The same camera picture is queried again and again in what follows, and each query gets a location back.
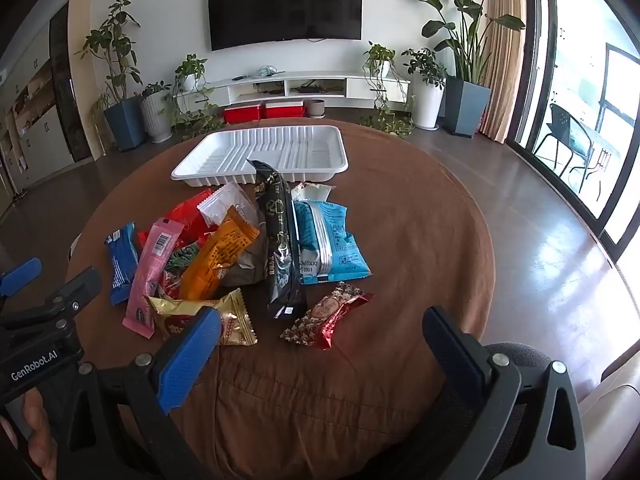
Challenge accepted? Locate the white plastic tray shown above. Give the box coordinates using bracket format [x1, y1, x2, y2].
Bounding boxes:
[170, 125, 349, 189]

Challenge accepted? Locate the light blue snack packet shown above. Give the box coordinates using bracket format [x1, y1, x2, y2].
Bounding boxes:
[292, 199, 373, 286]

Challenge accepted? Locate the bushy plant in white pot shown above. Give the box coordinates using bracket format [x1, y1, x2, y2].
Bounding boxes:
[401, 47, 448, 131]

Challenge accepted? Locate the plant in white ribbed pot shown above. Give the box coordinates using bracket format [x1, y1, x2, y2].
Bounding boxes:
[137, 81, 173, 144]

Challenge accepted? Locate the gold snack packet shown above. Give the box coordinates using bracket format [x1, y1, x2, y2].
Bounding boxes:
[145, 287, 260, 347]

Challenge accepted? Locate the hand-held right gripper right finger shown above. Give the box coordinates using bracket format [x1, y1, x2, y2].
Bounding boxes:
[421, 305, 587, 480]

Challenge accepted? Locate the black framed glass door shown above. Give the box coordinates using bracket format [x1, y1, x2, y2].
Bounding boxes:
[505, 0, 640, 261]

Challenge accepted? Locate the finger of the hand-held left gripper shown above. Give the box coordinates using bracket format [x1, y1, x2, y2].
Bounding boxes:
[0, 257, 43, 300]
[0, 266, 102, 331]

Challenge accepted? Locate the tall plant in blue pot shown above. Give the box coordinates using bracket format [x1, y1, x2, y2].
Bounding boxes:
[75, 0, 148, 152]

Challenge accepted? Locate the dark blue snack packet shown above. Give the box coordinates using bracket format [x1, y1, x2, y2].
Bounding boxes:
[103, 221, 141, 307]

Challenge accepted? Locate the wall cabinet unit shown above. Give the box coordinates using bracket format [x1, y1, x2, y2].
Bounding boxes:
[0, 5, 96, 201]

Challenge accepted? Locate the large-leaf plant in grey planter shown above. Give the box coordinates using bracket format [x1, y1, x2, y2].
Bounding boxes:
[397, 0, 527, 138]

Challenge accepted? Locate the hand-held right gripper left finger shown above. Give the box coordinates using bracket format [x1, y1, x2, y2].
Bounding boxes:
[55, 305, 223, 480]

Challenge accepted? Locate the cream sofa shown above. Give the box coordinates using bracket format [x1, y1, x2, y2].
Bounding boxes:
[580, 340, 640, 461]

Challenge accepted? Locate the black balcony chair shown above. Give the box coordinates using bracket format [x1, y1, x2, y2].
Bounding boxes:
[532, 103, 601, 196]

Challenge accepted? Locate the long black snack packet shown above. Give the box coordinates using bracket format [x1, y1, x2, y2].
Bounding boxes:
[246, 159, 308, 321]

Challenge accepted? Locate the brown snack packet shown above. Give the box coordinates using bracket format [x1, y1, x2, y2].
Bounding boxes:
[220, 232, 271, 288]

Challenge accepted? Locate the pink snack packet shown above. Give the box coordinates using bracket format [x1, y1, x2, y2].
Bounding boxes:
[122, 217, 185, 338]

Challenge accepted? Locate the green snack packet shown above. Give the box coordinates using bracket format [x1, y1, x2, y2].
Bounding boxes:
[162, 241, 201, 273]

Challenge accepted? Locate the red gold patterned candy packet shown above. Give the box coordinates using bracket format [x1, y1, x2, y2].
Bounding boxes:
[279, 281, 375, 352]

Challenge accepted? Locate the white TV cabinet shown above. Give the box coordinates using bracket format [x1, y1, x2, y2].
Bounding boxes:
[200, 71, 412, 106]

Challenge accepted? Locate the orange snack packet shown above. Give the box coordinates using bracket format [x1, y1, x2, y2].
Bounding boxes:
[178, 206, 261, 301]

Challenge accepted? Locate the person's left hand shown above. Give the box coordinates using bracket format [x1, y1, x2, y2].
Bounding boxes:
[0, 389, 58, 480]

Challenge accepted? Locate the wall television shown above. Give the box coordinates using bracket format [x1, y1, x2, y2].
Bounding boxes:
[207, 0, 363, 52]

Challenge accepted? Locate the beige curtain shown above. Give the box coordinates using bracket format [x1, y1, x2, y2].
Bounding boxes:
[480, 0, 526, 143]

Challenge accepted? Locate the trailing plant in white pot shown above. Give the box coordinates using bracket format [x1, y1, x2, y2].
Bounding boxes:
[361, 41, 416, 138]
[165, 53, 226, 141]

